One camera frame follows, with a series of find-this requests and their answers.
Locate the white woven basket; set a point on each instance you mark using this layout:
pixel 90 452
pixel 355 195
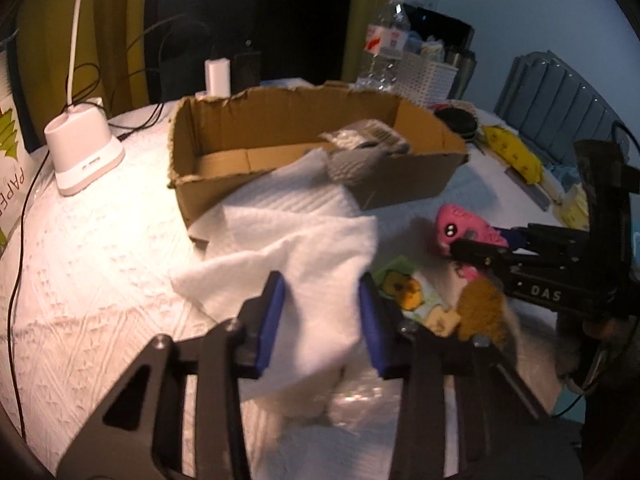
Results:
pixel 425 80

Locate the black box device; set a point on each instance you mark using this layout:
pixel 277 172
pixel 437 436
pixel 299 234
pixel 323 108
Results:
pixel 247 71

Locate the grey knit cloth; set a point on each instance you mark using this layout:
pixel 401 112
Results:
pixel 352 165

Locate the pink plush toy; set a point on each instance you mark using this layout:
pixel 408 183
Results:
pixel 465 225

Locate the yellow corn toy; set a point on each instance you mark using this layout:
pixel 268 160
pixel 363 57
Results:
pixel 515 152

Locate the white cylinder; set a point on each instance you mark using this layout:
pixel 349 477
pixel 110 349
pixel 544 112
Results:
pixel 218 77

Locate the silver barcode packet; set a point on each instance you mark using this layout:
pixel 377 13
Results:
pixel 365 135

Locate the clear plastic wrap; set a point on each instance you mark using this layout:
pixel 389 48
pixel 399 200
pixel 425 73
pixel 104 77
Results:
pixel 365 402

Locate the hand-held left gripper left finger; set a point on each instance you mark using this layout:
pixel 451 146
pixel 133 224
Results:
pixel 270 325

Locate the clear plastic water bottle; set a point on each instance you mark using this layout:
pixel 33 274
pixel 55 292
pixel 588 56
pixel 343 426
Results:
pixel 384 45

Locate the brown plush toy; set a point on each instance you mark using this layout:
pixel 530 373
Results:
pixel 482 310

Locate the yellow curtain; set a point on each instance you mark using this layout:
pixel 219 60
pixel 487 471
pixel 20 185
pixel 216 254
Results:
pixel 60 20

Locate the black round case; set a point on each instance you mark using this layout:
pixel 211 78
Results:
pixel 457 122

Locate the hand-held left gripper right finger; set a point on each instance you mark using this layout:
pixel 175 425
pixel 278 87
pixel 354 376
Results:
pixel 372 330

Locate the white textured tablecloth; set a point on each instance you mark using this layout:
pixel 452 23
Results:
pixel 100 280

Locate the cardboard box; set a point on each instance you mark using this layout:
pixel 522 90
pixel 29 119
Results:
pixel 410 180

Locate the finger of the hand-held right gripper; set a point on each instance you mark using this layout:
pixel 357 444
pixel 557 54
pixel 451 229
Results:
pixel 545 238
pixel 480 254

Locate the printed paper bag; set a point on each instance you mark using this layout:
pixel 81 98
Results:
pixel 12 170

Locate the green yellow sticker sheet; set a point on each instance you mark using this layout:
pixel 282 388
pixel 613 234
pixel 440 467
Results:
pixel 405 285

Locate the white fluffy cloth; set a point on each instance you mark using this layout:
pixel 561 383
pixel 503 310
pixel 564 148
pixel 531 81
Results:
pixel 300 260

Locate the black appliance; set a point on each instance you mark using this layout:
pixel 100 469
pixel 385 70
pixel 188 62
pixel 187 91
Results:
pixel 445 25

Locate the steel tumbler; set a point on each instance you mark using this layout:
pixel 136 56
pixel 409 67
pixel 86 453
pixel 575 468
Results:
pixel 462 72

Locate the grey padded headboard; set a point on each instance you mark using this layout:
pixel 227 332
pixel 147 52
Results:
pixel 560 100

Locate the small yellow toast toy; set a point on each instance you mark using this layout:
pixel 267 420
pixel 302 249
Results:
pixel 442 321

